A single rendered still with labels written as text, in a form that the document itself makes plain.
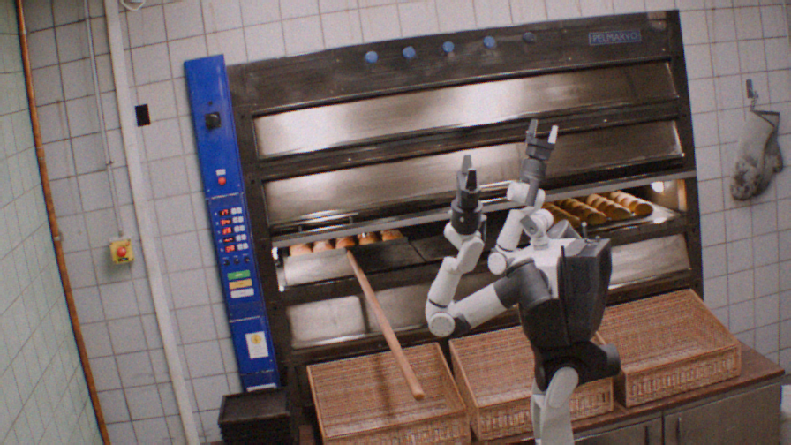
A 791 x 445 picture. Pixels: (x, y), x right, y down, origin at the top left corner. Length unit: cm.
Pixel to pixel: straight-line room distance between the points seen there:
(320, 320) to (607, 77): 157
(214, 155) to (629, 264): 182
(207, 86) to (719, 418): 247
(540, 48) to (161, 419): 223
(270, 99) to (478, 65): 84
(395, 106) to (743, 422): 198
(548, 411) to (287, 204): 135
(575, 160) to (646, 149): 34
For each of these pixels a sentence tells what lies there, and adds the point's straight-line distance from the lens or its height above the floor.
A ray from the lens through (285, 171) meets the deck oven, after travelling 360.
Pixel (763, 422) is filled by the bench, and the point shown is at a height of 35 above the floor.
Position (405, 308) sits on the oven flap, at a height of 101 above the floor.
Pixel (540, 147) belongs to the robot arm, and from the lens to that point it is 316.
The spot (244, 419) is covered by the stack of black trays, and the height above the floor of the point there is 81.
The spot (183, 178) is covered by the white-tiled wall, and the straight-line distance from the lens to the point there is 361.
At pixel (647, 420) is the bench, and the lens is 365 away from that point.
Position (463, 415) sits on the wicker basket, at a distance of 343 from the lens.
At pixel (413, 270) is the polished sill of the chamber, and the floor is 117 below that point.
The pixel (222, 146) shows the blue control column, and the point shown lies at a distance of 355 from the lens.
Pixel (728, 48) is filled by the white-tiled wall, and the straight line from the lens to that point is 412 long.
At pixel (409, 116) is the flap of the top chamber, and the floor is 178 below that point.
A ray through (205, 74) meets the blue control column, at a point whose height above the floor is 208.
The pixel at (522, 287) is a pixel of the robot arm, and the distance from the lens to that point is 267.
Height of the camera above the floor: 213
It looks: 12 degrees down
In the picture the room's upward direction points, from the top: 8 degrees counter-clockwise
